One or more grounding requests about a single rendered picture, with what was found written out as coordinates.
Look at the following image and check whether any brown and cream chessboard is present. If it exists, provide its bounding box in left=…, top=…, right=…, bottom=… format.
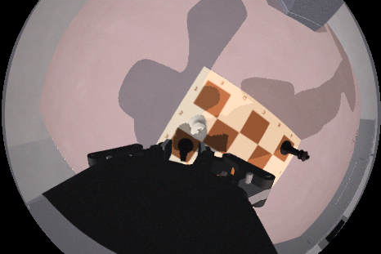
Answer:
left=157, top=67, right=301, bottom=185

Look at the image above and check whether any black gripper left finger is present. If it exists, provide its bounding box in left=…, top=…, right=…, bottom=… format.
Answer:
left=87, top=139, right=173, bottom=167

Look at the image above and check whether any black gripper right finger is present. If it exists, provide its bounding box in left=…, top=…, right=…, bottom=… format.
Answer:
left=189, top=142, right=276, bottom=207

